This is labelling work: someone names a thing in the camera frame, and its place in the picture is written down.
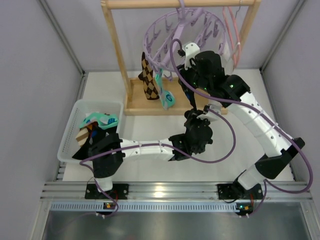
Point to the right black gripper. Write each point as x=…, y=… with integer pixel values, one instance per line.
x=186, y=83

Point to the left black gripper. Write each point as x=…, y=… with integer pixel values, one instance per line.
x=191, y=115

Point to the purple round clip hanger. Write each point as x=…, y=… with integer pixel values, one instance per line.
x=190, y=25

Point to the green sock front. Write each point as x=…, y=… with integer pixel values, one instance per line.
x=104, y=121

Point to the green sock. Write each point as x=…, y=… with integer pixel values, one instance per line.
x=166, y=97
x=104, y=121

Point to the black blue grey sock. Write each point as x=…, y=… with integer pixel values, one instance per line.
x=94, y=137

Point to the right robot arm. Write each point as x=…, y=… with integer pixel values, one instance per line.
x=279, y=148

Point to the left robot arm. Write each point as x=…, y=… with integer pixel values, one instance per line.
x=108, y=154

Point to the white cloth on hanger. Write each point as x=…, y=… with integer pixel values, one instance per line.
x=226, y=59

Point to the brown socks in basket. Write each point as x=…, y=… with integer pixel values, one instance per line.
x=83, y=134

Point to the green sock rear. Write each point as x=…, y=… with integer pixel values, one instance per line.
x=166, y=97

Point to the brown argyle hanging sock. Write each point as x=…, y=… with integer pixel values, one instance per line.
x=146, y=76

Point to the white plastic basket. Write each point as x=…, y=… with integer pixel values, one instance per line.
x=83, y=107

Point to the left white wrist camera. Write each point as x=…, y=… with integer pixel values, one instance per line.
x=211, y=112

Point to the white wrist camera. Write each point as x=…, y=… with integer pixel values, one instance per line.
x=191, y=50
x=211, y=112

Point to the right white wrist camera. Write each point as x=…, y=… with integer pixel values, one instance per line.
x=191, y=50

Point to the pink wire hanger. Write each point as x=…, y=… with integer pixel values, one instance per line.
x=234, y=35

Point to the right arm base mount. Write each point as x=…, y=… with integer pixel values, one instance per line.
x=227, y=193

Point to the wooden clothes rack frame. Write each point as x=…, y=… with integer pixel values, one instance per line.
x=135, y=103

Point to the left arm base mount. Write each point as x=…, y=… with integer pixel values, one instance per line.
x=119, y=192

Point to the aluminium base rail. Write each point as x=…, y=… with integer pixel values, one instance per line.
x=163, y=191

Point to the grey slotted cable duct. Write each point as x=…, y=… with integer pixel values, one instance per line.
x=150, y=206

